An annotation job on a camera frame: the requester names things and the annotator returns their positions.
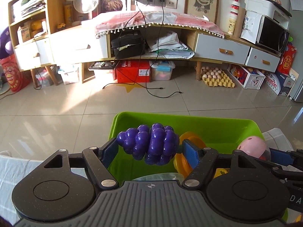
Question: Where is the clear plastic bin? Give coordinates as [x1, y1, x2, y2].
[58, 65, 80, 85]

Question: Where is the purple grape toy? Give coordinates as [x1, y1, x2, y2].
[117, 122, 180, 166]

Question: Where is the red cardboard box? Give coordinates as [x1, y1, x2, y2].
[116, 60, 151, 83]

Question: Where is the black microwave oven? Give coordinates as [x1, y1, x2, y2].
[256, 14, 290, 55]

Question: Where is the pile of white papers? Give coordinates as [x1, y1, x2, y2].
[145, 32, 195, 59]

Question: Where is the green plastic box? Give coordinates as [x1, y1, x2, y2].
[108, 112, 291, 223]

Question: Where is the white round fan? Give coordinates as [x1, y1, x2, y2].
[73, 0, 99, 13]

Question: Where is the clear storage box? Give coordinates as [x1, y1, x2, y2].
[150, 61, 176, 81]

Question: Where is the grey wall socket panel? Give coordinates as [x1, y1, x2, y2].
[135, 0, 178, 9]

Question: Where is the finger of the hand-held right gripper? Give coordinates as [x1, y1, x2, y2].
[270, 148, 303, 168]
[260, 162, 303, 183]

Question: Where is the white plastic crate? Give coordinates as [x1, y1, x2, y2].
[228, 64, 266, 90]

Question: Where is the wooden media cabinet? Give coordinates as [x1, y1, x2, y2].
[8, 0, 290, 83]

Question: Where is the red gift box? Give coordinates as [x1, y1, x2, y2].
[276, 43, 297, 75]

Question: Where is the black bag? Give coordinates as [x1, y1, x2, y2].
[111, 30, 145, 59]

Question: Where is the framed girl drawing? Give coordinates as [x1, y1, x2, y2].
[184, 0, 220, 24]

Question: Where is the white printer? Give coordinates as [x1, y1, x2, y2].
[245, 0, 293, 29]

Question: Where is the yellow egg tray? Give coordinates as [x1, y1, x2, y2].
[201, 66, 236, 88]

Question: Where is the clear plastic tool tray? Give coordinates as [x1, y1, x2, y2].
[89, 61, 116, 84]

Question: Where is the stack of papers on shelf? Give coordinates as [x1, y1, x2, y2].
[12, 0, 46, 17]

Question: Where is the stack of paper cups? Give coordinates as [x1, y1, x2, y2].
[228, 1, 240, 35]

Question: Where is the pink tasselled cloth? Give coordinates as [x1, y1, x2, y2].
[95, 11, 225, 39]

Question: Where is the grey checked cloth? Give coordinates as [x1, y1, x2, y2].
[0, 128, 303, 227]

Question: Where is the purple bag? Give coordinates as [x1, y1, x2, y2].
[0, 26, 15, 59]

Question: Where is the wide white drawer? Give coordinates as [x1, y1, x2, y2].
[194, 33, 251, 64]

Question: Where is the pink capsule egg toy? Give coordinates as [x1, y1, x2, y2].
[237, 135, 271, 161]

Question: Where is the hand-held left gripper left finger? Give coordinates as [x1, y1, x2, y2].
[41, 138, 119, 191]

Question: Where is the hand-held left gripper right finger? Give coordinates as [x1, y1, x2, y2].
[182, 139, 261, 191]

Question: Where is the clear plastic dome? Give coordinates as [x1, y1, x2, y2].
[131, 172, 185, 183]

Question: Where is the black cable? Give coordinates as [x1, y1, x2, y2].
[145, 3, 183, 98]
[102, 1, 142, 89]

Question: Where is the red shopping bag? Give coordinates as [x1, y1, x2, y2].
[0, 54, 31, 93]

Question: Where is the orange pumpkin toy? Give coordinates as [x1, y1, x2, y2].
[174, 131, 207, 174]

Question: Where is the white printed cardboard box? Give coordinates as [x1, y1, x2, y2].
[264, 70, 296, 96]

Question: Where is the small white drawer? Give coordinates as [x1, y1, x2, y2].
[245, 48, 281, 73]

